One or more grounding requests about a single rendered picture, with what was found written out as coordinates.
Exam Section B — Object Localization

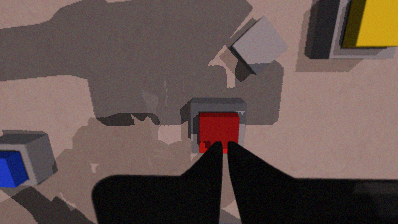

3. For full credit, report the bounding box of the red button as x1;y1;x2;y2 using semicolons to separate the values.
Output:
190;98;247;154

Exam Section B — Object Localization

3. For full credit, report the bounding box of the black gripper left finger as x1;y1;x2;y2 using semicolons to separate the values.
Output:
91;141;223;224

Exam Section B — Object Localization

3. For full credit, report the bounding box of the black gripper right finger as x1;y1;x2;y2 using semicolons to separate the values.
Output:
227;141;398;224

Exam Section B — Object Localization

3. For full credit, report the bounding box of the blue button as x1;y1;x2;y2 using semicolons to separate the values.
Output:
0;134;58;187

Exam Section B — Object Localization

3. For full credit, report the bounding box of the yellow button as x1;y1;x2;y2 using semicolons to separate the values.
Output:
310;0;398;59

